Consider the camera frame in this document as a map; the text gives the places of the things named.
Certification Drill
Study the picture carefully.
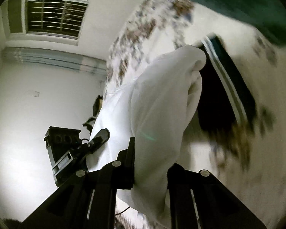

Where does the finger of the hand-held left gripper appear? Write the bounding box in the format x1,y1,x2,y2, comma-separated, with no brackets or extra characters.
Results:
71,128,110,159

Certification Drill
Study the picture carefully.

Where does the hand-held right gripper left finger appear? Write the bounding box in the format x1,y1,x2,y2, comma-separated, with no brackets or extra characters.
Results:
19,136,136,229

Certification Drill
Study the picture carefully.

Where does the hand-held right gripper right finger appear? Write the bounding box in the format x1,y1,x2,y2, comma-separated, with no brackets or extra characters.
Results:
166,163,267,229

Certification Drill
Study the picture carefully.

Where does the white t-shirt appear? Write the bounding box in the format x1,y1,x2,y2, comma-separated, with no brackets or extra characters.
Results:
86,45,208,229

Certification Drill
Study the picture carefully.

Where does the grey green striped curtain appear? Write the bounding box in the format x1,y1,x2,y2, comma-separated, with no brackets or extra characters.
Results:
2,47,108,77

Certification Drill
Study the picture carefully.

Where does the black grey striped folded garment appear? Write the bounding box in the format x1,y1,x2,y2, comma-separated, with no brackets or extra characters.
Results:
197,35,256,130

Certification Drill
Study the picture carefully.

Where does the floral bed sheet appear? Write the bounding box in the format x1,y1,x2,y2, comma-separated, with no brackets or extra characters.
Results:
105,0,286,229

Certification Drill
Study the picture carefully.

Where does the barred window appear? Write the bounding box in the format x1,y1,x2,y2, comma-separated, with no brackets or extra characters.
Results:
1,0,98,41

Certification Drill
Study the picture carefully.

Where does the dark green plush blanket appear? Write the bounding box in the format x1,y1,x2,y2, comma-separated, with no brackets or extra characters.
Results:
161,0,286,48

